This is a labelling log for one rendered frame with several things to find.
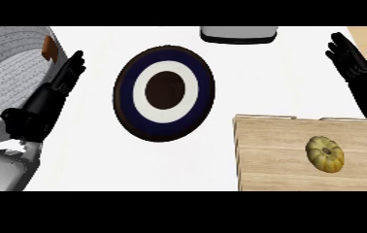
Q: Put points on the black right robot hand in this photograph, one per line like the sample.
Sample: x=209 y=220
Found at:
x=347 y=65

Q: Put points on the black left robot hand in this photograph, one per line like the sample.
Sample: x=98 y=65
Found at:
x=42 y=104

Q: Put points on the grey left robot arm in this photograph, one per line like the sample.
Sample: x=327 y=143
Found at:
x=16 y=165

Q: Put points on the blue white brown plate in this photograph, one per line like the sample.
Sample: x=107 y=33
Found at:
x=163 y=93

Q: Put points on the yellow squash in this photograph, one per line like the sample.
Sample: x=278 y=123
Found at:
x=324 y=154

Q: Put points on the wooden tray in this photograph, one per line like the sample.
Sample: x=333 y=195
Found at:
x=286 y=156

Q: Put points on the pale wooden board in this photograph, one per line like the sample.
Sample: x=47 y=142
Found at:
x=358 y=38

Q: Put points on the grey appliance with black base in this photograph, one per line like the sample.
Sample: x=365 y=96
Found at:
x=237 y=34

